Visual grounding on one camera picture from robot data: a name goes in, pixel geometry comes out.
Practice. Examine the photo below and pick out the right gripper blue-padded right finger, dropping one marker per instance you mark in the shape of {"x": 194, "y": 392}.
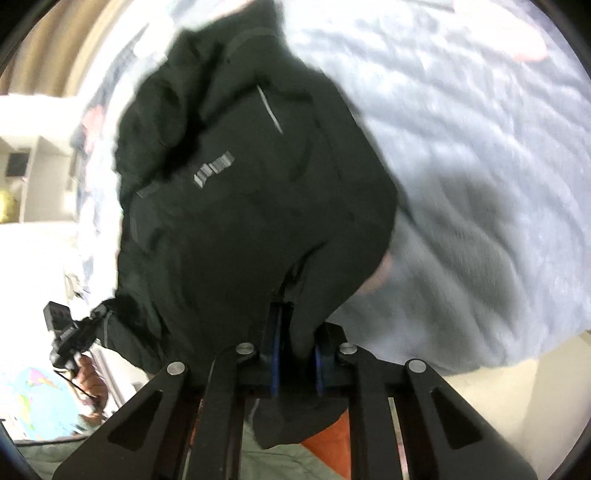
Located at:
{"x": 406, "y": 421}

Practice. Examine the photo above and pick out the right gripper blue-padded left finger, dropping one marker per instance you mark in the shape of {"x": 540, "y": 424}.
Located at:
{"x": 174, "y": 428}

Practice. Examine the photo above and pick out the black hooded jacket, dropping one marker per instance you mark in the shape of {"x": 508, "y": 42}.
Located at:
{"x": 243, "y": 178}

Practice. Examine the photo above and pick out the person's left hand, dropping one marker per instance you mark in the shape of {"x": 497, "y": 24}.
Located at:
{"x": 91, "y": 383}

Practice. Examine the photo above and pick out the yellow plush toy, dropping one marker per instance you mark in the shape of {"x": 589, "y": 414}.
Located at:
{"x": 9, "y": 208}

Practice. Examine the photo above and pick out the white bookshelf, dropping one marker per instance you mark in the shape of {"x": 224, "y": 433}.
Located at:
{"x": 48, "y": 192}

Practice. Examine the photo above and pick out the striped window blind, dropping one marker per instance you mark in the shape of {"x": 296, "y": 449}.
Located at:
{"x": 55, "y": 56}

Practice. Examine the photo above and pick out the grey floral bed quilt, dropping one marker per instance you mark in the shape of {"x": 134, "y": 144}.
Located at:
{"x": 492, "y": 243}

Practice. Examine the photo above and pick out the black picture frame on shelf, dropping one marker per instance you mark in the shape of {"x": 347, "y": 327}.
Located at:
{"x": 17, "y": 164}

